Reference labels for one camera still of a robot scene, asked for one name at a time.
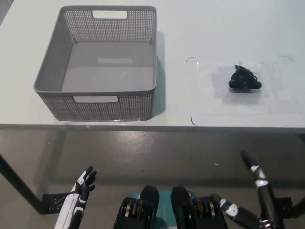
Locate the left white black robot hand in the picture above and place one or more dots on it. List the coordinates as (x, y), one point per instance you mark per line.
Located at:
(76, 195)

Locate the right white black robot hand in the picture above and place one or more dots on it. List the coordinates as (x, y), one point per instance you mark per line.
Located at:
(262, 186)

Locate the black perforated foot plate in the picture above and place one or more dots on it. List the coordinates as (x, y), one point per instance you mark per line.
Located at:
(283, 206)
(53, 202)

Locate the black table leg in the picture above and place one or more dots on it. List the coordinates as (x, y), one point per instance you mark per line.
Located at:
(19, 180)
(299, 202)

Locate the black teal robot torso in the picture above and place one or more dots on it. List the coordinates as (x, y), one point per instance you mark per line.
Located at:
(152, 205)

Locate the transparent plastic sheet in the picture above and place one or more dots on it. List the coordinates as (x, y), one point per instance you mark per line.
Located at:
(209, 88)

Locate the grey perforated plastic basket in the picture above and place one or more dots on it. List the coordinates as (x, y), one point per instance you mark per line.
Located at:
(107, 71)

